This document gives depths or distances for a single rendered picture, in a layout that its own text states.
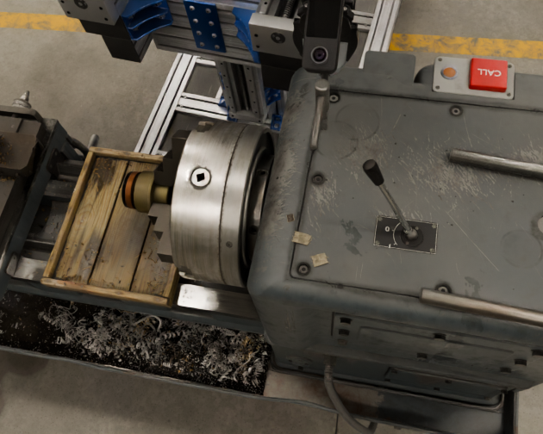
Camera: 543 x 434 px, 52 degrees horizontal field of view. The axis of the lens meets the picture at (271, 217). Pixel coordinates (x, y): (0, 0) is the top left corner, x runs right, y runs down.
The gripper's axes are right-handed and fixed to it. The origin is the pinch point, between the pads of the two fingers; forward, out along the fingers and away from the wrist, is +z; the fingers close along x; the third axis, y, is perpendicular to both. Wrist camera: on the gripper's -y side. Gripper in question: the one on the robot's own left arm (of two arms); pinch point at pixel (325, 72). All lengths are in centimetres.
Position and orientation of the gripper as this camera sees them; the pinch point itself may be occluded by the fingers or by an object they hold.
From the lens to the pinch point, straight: 89.7
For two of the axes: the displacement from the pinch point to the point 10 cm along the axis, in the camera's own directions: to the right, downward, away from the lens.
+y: 1.9, -9.0, 3.8
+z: 0.8, 4.0, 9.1
